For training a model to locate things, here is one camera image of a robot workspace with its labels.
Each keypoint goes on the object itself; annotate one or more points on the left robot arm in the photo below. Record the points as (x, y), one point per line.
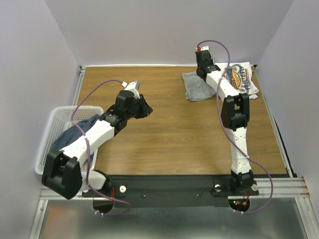
(62, 171)

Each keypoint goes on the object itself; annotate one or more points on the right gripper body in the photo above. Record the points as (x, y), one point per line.
(204, 58)

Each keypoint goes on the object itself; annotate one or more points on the grey tank top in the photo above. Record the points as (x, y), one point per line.
(196, 89)

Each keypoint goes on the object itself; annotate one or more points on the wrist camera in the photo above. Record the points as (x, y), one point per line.
(133, 87)
(202, 48)

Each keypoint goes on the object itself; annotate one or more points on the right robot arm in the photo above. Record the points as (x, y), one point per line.
(234, 116)

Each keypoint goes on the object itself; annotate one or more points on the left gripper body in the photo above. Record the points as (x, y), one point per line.
(132, 112)

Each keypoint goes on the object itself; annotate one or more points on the blue tank top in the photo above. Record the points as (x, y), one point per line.
(73, 133)

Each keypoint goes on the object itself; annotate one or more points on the folded white printed tank top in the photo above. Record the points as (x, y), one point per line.
(239, 76)

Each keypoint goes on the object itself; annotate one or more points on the white plastic laundry basket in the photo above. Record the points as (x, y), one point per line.
(59, 121)

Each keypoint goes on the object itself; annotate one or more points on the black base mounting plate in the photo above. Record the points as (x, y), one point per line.
(159, 191)

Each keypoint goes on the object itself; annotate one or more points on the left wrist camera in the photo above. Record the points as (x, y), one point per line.
(133, 87)

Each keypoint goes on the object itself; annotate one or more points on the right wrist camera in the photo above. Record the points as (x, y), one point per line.
(202, 48)

